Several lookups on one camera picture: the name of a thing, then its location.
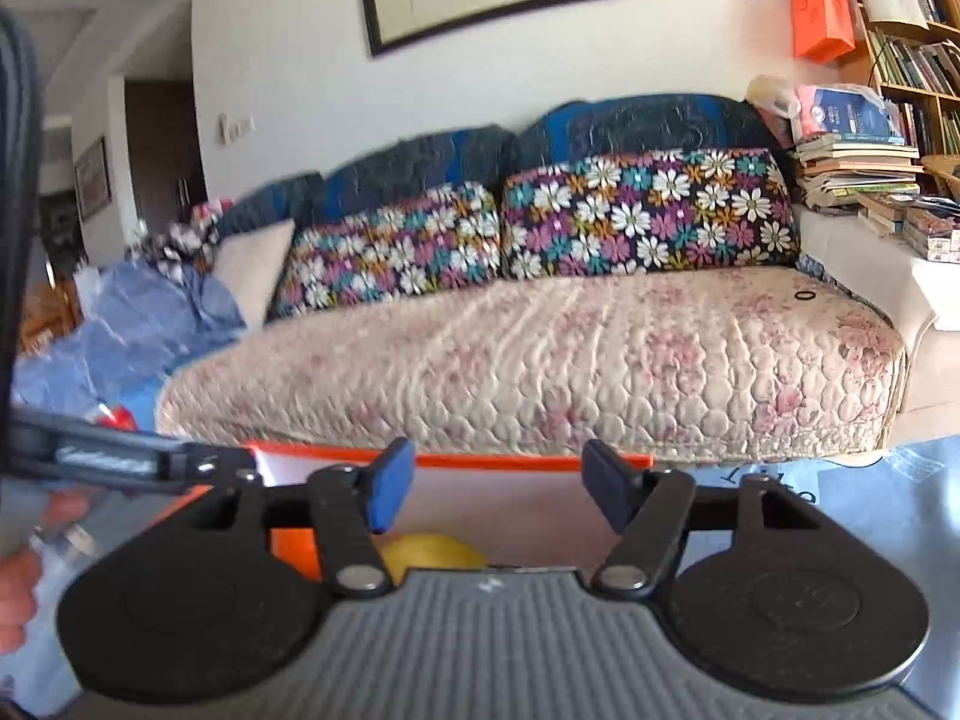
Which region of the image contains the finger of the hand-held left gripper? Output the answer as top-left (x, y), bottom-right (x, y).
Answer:
top-left (187, 444), bottom-right (262, 486)

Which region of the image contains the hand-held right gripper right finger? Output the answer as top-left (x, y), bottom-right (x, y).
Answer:
top-left (581, 439), bottom-right (822, 601)

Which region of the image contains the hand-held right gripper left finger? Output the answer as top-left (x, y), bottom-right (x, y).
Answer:
top-left (176, 436), bottom-right (417, 601)

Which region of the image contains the yellow lemon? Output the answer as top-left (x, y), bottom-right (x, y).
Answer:
top-left (379, 534), bottom-right (488, 586)

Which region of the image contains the orange cardboard box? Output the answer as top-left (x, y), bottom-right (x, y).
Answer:
top-left (150, 442), bottom-right (655, 586)

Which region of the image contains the person's left hand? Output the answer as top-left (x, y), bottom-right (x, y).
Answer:
top-left (0, 491), bottom-right (87, 657)

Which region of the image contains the sofa with quilted cover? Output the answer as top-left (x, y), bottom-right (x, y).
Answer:
top-left (154, 94), bottom-right (908, 466)

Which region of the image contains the blue plaid cloth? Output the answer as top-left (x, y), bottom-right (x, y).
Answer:
top-left (15, 262), bottom-right (248, 421)

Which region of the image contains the wooden furniture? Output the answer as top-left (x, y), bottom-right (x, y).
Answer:
top-left (19, 277), bottom-right (83, 353)

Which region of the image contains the white pillow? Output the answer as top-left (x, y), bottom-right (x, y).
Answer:
top-left (212, 219), bottom-right (297, 323)

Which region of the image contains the patterned clothes pile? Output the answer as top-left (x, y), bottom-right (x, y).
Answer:
top-left (139, 199), bottom-right (226, 271)

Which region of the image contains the floral print cushion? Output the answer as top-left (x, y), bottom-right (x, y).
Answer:
top-left (268, 181), bottom-right (505, 320)
top-left (501, 148), bottom-right (802, 280)

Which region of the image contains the light blue tablecloth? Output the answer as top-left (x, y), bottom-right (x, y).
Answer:
top-left (0, 427), bottom-right (960, 720)

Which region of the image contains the dark blue patterned cushion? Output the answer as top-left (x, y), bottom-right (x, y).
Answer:
top-left (217, 172), bottom-right (327, 237)
top-left (514, 94), bottom-right (788, 166)
top-left (319, 126), bottom-right (518, 218)

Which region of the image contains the small framed picture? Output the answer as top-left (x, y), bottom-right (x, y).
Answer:
top-left (73, 136), bottom-right (112, 222)

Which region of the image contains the dark wooden door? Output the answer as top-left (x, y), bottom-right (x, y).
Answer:
top-left (124, 79), bottom-right (207, 241)

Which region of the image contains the white covered side table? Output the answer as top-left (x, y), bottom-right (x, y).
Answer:
top-left (791, 206), bottom-right (960, 417)

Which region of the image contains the stack of books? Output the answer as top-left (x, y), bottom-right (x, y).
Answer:
top-left (791, 133), bottom-right (923, 211)

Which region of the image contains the stack of small boxes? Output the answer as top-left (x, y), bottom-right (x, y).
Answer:
top-left (855, 191), bottom-right (960, 263)

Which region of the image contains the plastic bag with blue packet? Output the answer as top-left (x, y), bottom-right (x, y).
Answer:
top-left (746, 75), bottom-right (905, 147)

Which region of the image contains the orange paper bag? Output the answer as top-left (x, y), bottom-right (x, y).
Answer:
top-left (791, 0), bottom-right (856, 65)

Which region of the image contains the wooden bookshelf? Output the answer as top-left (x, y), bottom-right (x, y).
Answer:
top-left (806, 0), bottom-right (960, 196)

